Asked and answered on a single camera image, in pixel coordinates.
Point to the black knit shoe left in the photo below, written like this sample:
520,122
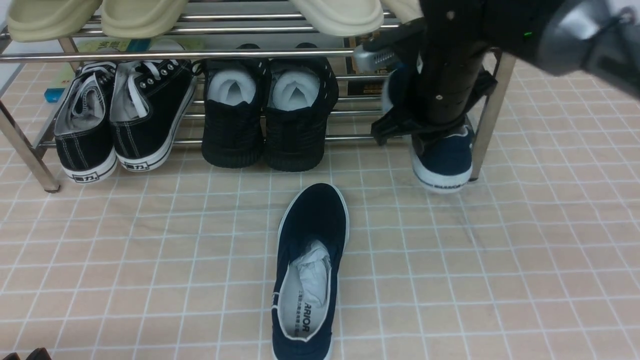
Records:
234,94

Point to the black canvas sneaker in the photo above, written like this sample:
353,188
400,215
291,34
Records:
82,133
150,98

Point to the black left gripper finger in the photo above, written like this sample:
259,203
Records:
12,356

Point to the cream slipper right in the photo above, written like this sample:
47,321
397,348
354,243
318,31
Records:
404,10

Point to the black canvas sneaker left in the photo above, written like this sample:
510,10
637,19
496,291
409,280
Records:
82,133

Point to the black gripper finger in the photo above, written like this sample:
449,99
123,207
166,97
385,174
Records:
40,353

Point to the green slipper far left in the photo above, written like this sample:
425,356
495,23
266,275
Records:
33,21

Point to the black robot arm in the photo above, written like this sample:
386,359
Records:
559,37

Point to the stainless steel shoe rack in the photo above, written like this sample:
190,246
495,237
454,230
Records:
32,153

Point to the black knit shoe right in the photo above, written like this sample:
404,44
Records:
303,93

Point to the black knit shoe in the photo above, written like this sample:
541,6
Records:
234,94
303,93

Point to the cream slipper left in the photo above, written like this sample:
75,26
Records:
342,18

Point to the green slipper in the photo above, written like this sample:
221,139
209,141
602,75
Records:
140,19
33,21

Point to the cream slipper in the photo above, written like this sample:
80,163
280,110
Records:
342,18
404,10

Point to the black canvas sneaker right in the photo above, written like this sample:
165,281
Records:
150,98

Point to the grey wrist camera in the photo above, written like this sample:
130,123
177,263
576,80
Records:
369,60

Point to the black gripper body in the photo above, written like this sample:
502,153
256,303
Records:
432,95

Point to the navy slip-on shoe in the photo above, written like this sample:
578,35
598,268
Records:
312,236
446,165

